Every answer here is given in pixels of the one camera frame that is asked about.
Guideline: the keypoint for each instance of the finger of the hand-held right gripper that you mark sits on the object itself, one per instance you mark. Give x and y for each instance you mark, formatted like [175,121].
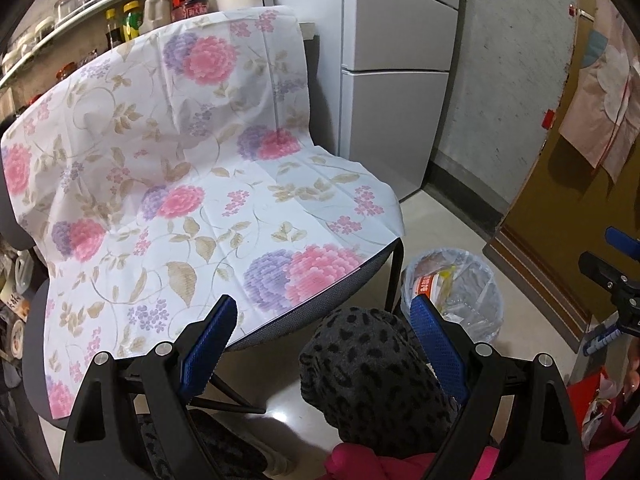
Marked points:
[622,240]
[600,267]

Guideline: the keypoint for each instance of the white plastic jug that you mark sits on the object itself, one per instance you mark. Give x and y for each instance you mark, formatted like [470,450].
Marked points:
[156,15]

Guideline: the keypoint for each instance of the person's right hand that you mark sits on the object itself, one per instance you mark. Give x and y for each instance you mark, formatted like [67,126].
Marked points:
[632,370]

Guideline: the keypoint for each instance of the dark soy sauce bottle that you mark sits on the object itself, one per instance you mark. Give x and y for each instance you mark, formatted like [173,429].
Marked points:
[114,32]

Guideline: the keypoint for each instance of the trash bin with plastic bag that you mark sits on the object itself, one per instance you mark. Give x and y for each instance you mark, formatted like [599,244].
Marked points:
[487,272]

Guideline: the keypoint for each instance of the red plastic bag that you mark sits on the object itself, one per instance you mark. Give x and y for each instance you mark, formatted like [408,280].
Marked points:
[585,400]

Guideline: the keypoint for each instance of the brown wooden door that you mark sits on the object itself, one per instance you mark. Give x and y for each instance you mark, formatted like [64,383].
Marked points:
[550,210]

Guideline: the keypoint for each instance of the glass jar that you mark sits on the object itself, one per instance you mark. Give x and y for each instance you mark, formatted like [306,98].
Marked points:
[66,7]
[42,29]
[14,55]

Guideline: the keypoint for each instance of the pink hanging cloth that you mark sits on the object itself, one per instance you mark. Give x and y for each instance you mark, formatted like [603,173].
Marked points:
[605,110]

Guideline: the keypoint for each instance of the grey refrigerator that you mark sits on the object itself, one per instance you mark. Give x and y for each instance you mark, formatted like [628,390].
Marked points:
[390,110]

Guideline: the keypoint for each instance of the dark grey office chair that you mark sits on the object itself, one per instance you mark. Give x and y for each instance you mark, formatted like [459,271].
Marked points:
[325,310]

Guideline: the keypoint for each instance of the metal wall shelf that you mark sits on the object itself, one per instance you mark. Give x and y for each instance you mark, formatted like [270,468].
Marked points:
[75,12]

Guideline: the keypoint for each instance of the yellow green bottle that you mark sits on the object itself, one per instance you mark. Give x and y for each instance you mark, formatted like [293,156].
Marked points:
[132,22]

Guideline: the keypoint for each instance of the blue white-dotted object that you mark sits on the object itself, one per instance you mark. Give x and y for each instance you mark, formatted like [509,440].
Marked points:
[600,345]

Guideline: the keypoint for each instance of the floral printed cloth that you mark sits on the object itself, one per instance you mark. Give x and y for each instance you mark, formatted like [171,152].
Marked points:
[200,135]

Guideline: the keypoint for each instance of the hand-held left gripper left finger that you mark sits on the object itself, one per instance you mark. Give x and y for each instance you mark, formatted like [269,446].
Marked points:
[210,345]

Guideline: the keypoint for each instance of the red white noodle bowl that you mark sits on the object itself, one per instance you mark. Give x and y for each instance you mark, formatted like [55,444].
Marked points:
[427,285]

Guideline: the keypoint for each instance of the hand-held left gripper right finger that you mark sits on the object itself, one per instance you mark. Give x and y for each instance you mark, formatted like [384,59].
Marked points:
[440,345]

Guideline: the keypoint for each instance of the pink jacket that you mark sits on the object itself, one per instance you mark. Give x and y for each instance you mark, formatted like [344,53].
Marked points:
[380,465]

